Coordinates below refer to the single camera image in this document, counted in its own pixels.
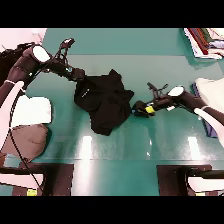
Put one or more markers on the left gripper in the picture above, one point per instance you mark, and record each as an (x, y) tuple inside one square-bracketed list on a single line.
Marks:
[(78, 74)]

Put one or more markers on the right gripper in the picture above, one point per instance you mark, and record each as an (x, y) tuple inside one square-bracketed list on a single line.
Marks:
[(140, 109)]

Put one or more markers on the black T-shirt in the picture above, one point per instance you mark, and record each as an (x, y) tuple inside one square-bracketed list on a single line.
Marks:
[(105, 100)]

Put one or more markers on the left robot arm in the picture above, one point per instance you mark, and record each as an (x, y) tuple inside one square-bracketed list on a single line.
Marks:
[(23, 65)]

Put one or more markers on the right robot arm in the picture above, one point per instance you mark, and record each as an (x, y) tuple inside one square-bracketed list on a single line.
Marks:
[(191, 100)]

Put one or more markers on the white garment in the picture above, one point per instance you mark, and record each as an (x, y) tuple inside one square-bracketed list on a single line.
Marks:
[(211, 91), (31, 111)]

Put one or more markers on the black garment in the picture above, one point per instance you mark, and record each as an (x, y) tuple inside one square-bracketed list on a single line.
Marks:
[(6, 63)]

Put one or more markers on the brown garment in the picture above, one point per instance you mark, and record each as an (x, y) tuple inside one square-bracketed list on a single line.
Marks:
[(26, 141)]

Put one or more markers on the red garment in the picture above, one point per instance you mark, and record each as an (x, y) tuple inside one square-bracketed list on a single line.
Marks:
[(198, 39)]

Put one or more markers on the heap of clothes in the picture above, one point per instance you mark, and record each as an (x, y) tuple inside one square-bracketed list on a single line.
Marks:
[(215, 43)]

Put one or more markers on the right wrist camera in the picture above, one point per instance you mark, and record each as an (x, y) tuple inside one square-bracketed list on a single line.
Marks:
[(156, 90)]

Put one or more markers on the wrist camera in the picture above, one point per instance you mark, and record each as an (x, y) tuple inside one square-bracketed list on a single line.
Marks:
[(156, 90), (66, 45)]

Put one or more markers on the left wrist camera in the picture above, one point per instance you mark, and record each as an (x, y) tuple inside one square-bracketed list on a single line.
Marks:
[(66, 45)]

